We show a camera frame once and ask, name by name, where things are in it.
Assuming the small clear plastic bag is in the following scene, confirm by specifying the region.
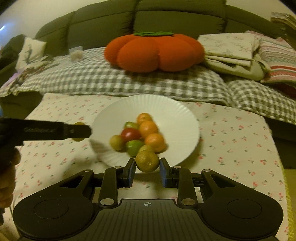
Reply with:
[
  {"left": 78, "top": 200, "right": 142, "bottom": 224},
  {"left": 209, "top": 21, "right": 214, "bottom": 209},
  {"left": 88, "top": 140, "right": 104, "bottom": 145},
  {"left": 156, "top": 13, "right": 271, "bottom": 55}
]
[{"left": 68, "top": 46, "right": 83, "bottom": 62}]

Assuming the grey checkered blanket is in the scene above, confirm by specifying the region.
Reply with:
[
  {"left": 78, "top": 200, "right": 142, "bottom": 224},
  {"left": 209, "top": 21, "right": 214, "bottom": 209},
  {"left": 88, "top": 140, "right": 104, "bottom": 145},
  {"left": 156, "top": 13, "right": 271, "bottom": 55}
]
[{"left": 1, "top": 48, "right": 295, "bottom": 124}]

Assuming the orange tangerine bottom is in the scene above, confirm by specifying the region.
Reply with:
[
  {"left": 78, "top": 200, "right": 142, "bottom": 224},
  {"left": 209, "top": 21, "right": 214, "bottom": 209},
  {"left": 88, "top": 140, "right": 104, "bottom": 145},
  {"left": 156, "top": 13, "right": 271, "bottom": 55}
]
[{"left": 144, "top": 133, "right": 167, "bottom": 153}]

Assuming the dark green sofa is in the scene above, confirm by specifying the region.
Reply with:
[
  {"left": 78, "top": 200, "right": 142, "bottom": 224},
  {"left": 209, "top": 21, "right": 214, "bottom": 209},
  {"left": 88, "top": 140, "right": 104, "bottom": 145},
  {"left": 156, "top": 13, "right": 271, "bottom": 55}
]
[{"left": 0, "top": 0, "right": 296, "bottom": 112}]

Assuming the yellow-green fruit top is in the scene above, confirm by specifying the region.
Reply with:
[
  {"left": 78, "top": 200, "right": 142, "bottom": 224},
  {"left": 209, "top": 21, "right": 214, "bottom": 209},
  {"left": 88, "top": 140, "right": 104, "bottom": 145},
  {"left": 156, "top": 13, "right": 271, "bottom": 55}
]
[{"left": 72, "top": 121, "right": 85, "bottom": 142}]

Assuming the white embroidered small pillow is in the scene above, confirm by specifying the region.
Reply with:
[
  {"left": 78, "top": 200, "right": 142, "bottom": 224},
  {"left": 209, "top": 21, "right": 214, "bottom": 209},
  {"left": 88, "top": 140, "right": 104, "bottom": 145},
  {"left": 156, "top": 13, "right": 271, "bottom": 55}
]
[{"left": 16, "top": 37, "right": 47, "bottom": 71}]

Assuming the person's left hand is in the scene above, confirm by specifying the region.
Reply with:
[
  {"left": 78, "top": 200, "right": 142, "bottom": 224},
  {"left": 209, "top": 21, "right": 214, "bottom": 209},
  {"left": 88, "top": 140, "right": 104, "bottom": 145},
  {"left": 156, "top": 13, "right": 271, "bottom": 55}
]
[{"left": 1, "top": 147, "right": 21, "bottom": 225}]

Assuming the yellow-green fruit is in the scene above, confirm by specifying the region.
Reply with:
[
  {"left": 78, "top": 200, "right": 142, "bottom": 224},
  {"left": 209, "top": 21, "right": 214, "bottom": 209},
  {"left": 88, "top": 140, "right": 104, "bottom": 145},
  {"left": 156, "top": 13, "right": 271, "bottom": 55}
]
[
  {"left": 109, "top": 135, "right": 125, "bottom": 151},
  {"left": 138, "top": 145, "right": 154, "bottom": 153},
  {"left": 72, "top": 121, "right": 85, "bottom": 142},
  {"left": 135, "top": 151, "right": 159, "bottom": 173}
]

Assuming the orange pumpkin cushion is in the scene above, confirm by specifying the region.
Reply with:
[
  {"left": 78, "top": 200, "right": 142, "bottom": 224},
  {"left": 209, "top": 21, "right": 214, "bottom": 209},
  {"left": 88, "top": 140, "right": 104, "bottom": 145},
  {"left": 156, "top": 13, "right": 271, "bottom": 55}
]
[{"left": 104, "top": 32, "right": 205, "bottom": 73}]

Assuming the cherry print tablecloth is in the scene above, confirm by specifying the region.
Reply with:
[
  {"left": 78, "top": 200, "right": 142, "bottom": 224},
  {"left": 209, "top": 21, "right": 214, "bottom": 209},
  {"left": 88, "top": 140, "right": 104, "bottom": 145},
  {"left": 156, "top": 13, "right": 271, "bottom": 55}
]
[{"left": 13, "top": 93, "right": 293, "bottom": 240}]

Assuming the striped knitted pillow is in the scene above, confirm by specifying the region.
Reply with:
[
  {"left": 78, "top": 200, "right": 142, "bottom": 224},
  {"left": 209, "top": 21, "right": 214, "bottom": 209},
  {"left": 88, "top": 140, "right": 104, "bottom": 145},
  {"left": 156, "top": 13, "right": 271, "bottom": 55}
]
[{"left": 247, "top": 31, "right": 296, "bottom": 87}]

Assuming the red tomato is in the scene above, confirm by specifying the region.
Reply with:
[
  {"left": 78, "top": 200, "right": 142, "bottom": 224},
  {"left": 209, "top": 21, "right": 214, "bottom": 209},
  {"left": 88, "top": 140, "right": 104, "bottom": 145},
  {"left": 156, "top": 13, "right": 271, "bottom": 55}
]
[{"left": 120, "top": 128, "right": 141, "bottom": 143}]

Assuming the folded floral beige cloth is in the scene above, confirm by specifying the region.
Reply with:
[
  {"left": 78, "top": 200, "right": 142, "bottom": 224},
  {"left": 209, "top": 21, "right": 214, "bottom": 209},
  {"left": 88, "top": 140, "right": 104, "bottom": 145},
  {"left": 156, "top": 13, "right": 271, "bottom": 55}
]
[{"left": 198, "top": 33, "right": 271, "bottom": 81}]

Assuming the white ribbed plate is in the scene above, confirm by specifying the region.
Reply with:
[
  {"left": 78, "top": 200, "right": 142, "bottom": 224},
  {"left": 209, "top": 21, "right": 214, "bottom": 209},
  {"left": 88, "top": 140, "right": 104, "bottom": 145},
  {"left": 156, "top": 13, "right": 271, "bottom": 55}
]
[{"left": 90, "top": 94, "right": 200, "bottom": 166}]

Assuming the orange tangerine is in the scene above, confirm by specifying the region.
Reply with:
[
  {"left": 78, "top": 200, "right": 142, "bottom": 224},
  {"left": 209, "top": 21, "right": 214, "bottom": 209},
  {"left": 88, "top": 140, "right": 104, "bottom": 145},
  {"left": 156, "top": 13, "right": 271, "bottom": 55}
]
[
  {"left": 139, "top": 121, "right": 159, "bottom": 138},
  {"left": 144, "top": 133, "right": 167, "bottom": 153},
  {"left": 137, "top": 113, "right": 152, "bottom": 126}
]

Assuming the small green lime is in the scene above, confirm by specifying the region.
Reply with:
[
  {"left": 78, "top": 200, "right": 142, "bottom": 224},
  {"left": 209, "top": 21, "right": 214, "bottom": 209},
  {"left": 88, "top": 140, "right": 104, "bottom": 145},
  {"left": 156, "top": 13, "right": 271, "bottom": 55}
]
[{"left": 124, "top": 121, "right": 139, "bottom": 130}]

